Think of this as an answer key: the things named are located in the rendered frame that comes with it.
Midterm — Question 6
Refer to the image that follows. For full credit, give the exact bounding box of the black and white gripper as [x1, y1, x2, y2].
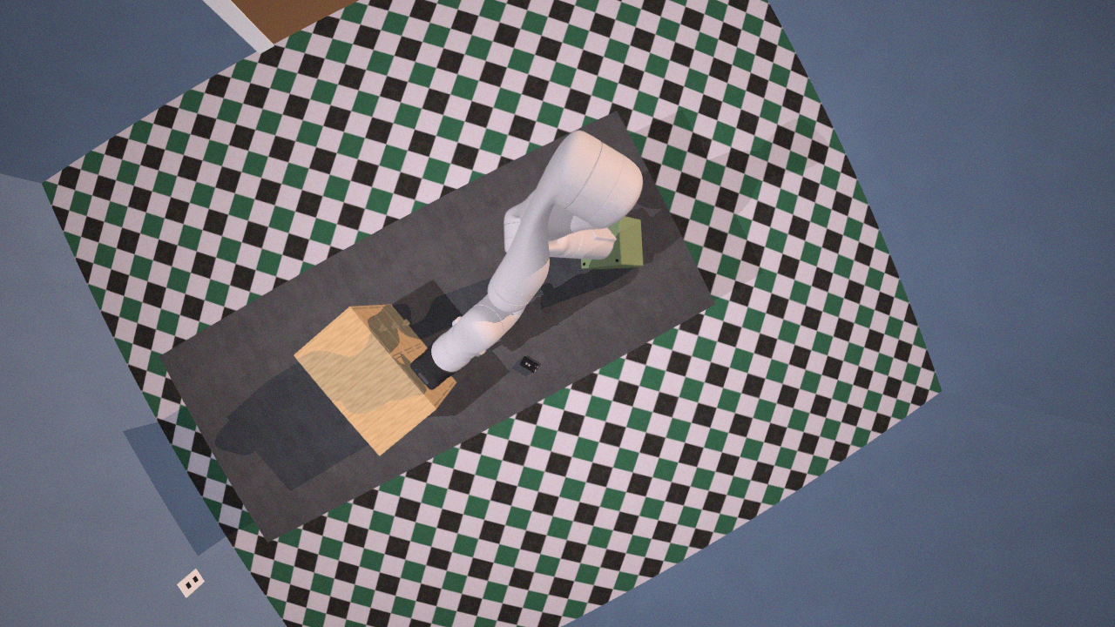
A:
[410, 331, 469, 390]

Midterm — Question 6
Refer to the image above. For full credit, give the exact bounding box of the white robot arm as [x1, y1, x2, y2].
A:
[443, 131, 643, 361]

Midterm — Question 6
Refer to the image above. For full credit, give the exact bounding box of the light wooden chest of drawers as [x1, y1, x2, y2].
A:
[294, 305, 456, 455]

